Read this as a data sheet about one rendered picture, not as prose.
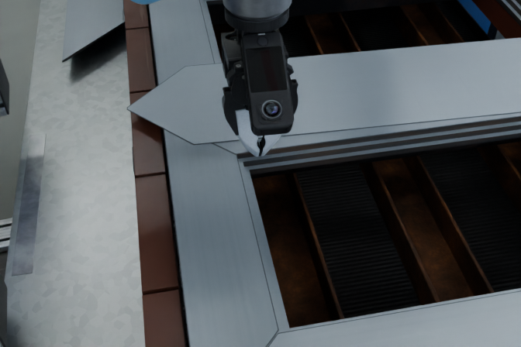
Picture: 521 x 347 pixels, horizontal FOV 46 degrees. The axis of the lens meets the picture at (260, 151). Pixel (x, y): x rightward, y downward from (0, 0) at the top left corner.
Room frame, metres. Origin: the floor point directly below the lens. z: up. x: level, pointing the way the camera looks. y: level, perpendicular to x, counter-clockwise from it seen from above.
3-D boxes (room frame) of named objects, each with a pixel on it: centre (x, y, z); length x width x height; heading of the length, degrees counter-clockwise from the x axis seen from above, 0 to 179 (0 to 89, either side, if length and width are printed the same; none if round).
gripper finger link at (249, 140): (0.60, 0.02, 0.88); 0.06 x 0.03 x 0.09; 11
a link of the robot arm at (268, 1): (0.60, 0.01, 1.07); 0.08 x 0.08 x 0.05
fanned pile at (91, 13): (1.18, 0.35, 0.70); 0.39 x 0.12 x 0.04; 11
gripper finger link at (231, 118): (0.58, 0.02, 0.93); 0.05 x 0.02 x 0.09; 101
